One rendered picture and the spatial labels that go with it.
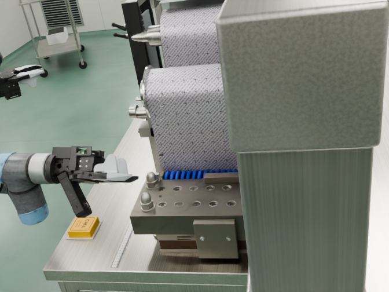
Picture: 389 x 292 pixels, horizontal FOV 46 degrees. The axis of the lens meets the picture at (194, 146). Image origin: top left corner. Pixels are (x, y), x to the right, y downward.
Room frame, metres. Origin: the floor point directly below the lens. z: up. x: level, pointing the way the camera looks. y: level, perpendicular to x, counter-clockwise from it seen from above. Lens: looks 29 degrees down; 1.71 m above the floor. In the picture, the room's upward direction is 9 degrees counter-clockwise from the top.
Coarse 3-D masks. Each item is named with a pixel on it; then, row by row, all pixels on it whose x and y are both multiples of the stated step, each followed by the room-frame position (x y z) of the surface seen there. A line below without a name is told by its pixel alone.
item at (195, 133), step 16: (160, 112) 1.10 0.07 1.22; (176, 112) 1.09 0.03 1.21; (192, 112) 1.08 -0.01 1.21; (208, 112) 1.07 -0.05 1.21; (224, 112) 1.06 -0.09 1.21; (160, 128) 1.10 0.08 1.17; (176, 128) 1.09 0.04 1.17; (192, 128) 1.08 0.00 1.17; (208, 128) 1.07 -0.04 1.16; (224, 128) 1.06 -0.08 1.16; (160, 144) 1.10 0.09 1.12; (176, 144) 1.09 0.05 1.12; (192, 144) 1.08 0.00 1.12; (208, 144) 1.07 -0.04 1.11; (224, 144) 1.06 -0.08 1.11; (160, 160) 1.10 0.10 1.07; (176, 160) 1.09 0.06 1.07; (192, 160) 1.08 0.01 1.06; (208, 160) 1.07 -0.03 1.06; (224, 160) 1.06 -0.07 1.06
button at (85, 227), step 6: (78, 222) 1.07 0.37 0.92; (84, 222) 1.07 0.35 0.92; (90, 222) 1.06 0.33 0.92; (96, 222) 1.07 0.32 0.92; (72, 228) 1.05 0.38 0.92; (78, 228) 1.05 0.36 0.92; (84, 228) 1.04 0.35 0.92; (90, 228) 1.04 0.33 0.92; (96, 228) 1.06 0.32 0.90; (72, 234) 1.04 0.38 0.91; (78, 234) 1.03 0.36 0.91; (84, 234) 1.03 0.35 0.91; (90, 234) 1.02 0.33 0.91
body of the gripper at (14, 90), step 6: (0, 72) 1.59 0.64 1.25; (6, 72) 1.58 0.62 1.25; (12, 72) 1.58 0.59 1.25; (0, 78) 1.55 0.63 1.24; (6, 78) 1.54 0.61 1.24; (0, 84) 1.55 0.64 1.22; (6, 84) 1.54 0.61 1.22; (12, 84) 1.55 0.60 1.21; (18, 84) 1.60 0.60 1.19; (0, 90) 1.55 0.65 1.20; (6, 90) 1.54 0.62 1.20; (12, 90) 1.55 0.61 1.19; (18, 90) 1.55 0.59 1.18; (0, 96) 1.56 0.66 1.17; (6, 96) 1.54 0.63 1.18; (12, 96) 1.56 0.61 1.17; (18, 96) 1.55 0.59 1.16
